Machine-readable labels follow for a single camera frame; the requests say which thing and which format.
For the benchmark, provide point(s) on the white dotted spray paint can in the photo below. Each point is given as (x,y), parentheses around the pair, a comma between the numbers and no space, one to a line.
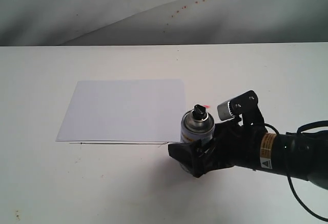
(197,124)

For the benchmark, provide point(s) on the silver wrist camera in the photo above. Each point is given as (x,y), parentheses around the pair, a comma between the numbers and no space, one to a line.
(237,105)

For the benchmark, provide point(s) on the white backdrop sheet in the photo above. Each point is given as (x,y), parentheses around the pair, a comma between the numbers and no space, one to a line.
(161,22)

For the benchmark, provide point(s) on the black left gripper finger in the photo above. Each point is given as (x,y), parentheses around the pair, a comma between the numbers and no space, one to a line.
(197,158)

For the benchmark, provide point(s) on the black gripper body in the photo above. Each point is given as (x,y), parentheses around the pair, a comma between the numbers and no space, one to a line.
(236,142)

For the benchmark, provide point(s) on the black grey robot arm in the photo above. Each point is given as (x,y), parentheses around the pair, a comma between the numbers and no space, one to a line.
(298,155)

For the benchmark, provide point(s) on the white paper sheet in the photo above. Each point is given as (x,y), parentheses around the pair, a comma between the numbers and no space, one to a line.
(148,110)

